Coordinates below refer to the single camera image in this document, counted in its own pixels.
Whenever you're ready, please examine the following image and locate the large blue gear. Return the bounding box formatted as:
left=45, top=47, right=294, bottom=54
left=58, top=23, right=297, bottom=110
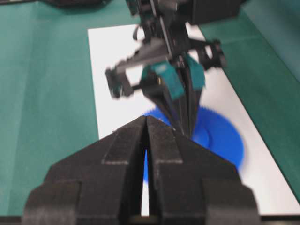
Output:
left=143, top=105, right=244, bottom=183

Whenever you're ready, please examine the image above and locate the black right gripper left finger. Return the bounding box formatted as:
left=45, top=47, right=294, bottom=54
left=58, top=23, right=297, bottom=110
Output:
left=22, top=116, right=146, bottom=225

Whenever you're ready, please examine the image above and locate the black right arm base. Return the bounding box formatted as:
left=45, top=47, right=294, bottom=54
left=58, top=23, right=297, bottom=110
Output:
left=42, top=0, right=108, bottom=8

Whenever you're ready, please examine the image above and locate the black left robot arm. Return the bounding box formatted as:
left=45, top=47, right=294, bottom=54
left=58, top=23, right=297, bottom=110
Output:
left=105, top=0, right=241, bottom=137

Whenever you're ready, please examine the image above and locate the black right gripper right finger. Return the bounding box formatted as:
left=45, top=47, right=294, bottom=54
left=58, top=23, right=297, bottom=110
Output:
left=147, top=116, right=260, bottom=225

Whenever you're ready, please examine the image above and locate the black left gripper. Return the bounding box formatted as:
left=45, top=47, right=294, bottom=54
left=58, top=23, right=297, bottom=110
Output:
left=105, top=0, right=227, bottom=136

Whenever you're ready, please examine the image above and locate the white rectangular board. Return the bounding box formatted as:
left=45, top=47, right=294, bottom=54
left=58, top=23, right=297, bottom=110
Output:
left=88, top=25, right=300, bottom=215

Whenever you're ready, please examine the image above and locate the green table cloth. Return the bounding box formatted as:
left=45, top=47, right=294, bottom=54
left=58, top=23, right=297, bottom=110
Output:
left=0, top=0, right=300, bottom=216

